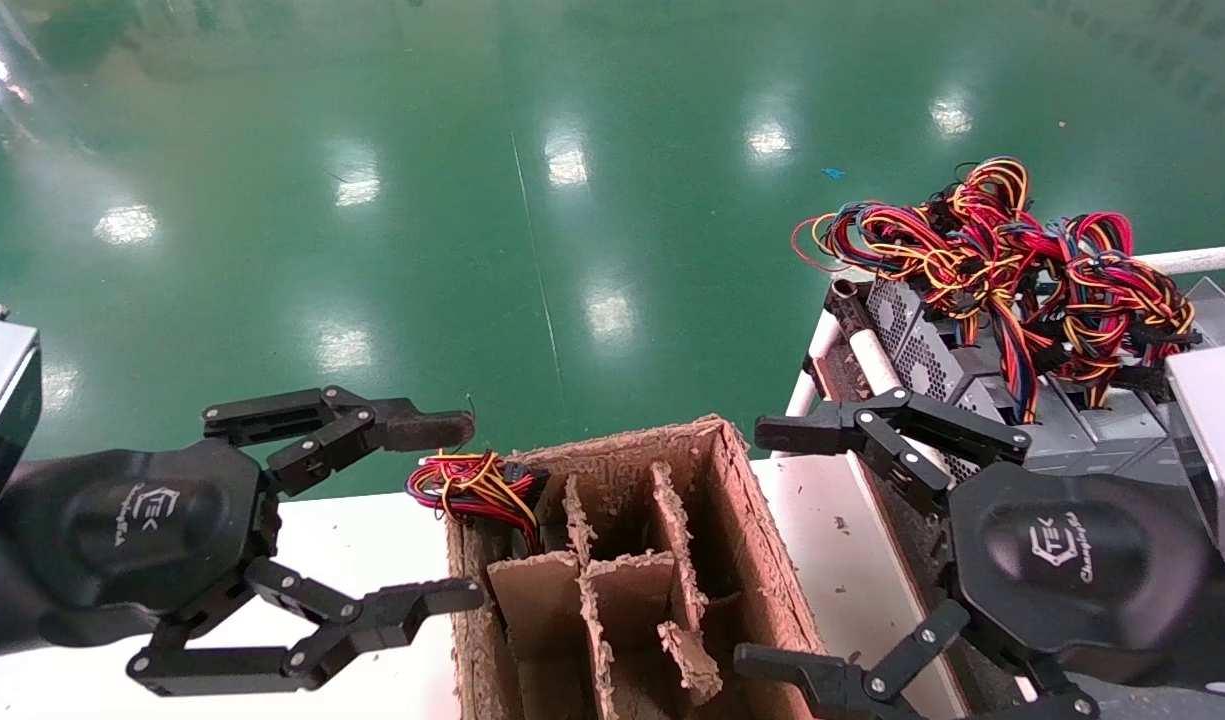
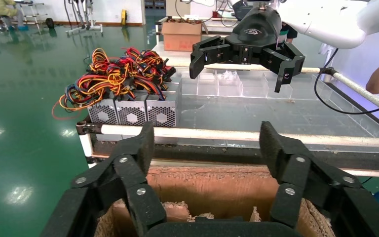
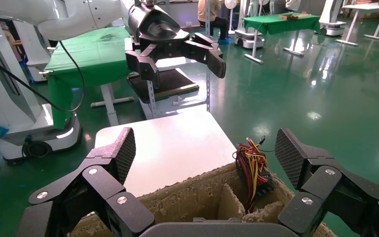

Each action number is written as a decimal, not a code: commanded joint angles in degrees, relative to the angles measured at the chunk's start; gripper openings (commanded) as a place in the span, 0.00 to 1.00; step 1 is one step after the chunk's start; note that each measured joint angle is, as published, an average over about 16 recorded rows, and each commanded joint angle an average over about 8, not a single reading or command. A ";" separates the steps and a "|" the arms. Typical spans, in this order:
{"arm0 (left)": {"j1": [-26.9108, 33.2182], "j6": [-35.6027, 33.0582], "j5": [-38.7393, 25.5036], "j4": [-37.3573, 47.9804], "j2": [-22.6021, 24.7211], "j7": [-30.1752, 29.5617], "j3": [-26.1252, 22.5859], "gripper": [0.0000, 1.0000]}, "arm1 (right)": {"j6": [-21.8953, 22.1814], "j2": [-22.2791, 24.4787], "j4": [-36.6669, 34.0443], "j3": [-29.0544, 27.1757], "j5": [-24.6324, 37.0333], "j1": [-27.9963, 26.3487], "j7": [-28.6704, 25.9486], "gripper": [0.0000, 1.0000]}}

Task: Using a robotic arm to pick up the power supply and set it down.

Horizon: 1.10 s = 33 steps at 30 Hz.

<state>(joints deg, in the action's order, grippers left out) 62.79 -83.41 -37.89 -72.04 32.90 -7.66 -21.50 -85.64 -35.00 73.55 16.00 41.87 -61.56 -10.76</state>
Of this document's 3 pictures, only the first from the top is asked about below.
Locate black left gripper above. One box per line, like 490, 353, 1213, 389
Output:
0, 385, 486, 698

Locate tangled multicolour wire bundle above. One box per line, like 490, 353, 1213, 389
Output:
790, 157, 1053, 421
1034, 212, 1203, 411

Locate white cart frame tube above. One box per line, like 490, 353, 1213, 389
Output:
785, 310, 843, 417
1137, 244, 1225, 277

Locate grey metal power supply unit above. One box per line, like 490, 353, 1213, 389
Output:
1057, 385, 1188, 481
1137, 275, 1225, 401
890, 315, 1013, 406
865, 275, 938, 351
937, 375, 1098, 483

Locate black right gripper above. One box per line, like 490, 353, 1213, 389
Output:
734, 388, 1225, 720

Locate worn brown cardboard box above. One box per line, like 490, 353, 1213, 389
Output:
447, 414, 833, 720

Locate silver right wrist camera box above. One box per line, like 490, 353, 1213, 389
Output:
1165, 340, 1225, 569

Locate small coloured wire bundle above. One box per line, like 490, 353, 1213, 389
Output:
405, 450, 550, 553

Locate cardboard divider insert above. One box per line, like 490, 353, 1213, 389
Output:
487, 460, 725, 720

